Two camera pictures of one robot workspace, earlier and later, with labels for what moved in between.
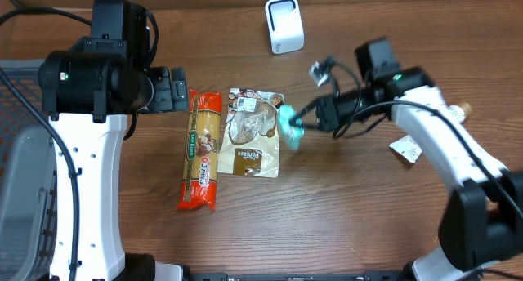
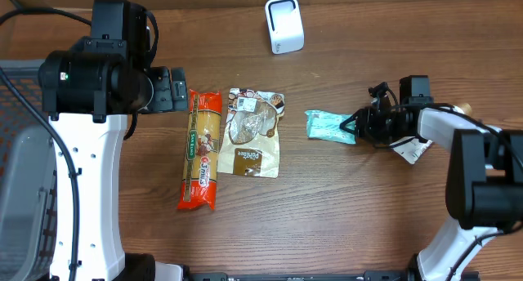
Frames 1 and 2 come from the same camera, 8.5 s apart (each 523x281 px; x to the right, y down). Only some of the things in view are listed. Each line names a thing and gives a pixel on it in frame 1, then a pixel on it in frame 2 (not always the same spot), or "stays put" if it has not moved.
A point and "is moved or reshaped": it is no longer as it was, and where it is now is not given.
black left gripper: x=168 y=101 stays put
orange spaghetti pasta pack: x=201 y=162 stays put
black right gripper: x=331 y=115 → x=367 y=131
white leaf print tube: x=409 y=149 stays put
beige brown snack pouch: x=249 y=142 stays put
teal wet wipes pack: x=292 y=134 is moved or reshaped
